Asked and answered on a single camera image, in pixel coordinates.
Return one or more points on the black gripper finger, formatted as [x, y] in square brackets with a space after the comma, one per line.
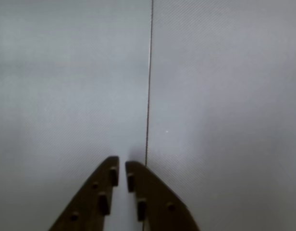
[90, 192]
[160, 204]

